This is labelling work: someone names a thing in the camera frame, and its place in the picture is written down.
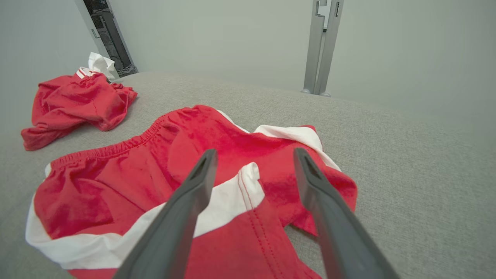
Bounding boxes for red shorts white trim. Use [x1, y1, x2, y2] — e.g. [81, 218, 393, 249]
[25, 105, 358, 279]

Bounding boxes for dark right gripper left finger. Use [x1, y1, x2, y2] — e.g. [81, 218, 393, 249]
[112, 148, 218, 279]

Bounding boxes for grey metal partition post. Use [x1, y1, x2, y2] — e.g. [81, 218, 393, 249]
[301, 0, 344, 97]

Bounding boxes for red shirt striped white sleeves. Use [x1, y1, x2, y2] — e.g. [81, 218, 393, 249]
[21, 52, 138, 152]

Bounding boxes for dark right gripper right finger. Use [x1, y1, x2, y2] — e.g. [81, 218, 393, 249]
[293, 147, 400, 279]

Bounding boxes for black framed panel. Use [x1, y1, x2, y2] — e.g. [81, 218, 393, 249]
[74, 0, 139, 80]

